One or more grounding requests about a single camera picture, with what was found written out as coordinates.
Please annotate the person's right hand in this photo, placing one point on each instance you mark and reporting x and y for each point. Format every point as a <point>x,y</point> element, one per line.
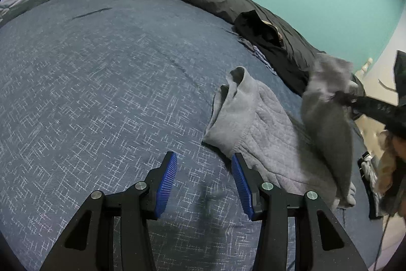
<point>399,147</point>

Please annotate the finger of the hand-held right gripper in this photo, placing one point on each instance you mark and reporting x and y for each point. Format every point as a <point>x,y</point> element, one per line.
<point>361,102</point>

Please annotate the blue striped cloth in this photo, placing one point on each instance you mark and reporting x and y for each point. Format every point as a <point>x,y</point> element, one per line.
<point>253,50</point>

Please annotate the grey knit sweater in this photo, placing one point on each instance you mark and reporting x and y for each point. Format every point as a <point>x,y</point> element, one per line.
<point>253,125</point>

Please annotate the person's right forearm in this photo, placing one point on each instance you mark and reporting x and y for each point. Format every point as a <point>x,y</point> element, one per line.
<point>385,169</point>

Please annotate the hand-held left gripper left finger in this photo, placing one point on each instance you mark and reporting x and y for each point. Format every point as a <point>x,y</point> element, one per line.
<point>166,185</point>

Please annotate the bed with blue sheet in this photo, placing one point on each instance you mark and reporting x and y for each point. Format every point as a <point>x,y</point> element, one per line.
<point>95,83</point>

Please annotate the cream tufted headboard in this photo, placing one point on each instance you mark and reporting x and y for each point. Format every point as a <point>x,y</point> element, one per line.
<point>387,45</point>

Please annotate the black garment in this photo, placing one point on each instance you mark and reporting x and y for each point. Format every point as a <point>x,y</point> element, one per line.
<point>266,39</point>

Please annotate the stack of folded clothes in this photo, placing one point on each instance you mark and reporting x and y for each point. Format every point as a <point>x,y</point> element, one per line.
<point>369,182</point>

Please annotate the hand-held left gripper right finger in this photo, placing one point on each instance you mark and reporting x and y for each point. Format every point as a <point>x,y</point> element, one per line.
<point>241,187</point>

